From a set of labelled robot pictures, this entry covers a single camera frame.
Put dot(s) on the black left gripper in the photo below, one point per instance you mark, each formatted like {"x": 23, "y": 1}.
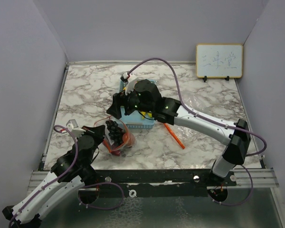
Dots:
{"x": 98, "y": 132}

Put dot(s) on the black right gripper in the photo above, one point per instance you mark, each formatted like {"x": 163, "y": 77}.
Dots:
{"x": 118, "y": 101}

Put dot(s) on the black grape bunch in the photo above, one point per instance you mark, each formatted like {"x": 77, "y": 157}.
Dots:
{"x": 114, "y": 133}

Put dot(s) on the clear orange zipper bag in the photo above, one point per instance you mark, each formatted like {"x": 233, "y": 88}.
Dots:
{"x": 106, "y": 143}

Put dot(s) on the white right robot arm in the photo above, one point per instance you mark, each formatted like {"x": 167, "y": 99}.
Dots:
{"x": 237, "y": 141}

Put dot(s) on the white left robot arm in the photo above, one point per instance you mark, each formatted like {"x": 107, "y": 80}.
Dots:
{"x": 71, "y": 171}

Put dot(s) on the light blue plastic basket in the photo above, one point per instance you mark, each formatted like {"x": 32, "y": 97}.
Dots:
{"x": 134, "y": 120}

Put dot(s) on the yellow banana bunch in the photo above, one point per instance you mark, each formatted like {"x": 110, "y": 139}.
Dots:
{"x": 146, "y": 115}

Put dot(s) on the small framed whiteboard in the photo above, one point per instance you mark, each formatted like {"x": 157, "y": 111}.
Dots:
{"x": 219, "y": 61}

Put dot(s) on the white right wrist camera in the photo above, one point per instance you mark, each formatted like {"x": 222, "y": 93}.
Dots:
{"x": 128, "y": 82}

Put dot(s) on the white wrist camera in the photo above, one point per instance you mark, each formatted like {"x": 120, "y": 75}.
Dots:
{"x": 128, "y": 82}
{"x": 74, "y": 128}

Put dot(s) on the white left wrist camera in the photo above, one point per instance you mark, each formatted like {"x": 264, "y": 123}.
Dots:
{"x": 74, "y": 128}

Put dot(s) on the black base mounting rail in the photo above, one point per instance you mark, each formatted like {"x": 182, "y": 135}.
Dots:
{"x": 153, "y": 183}

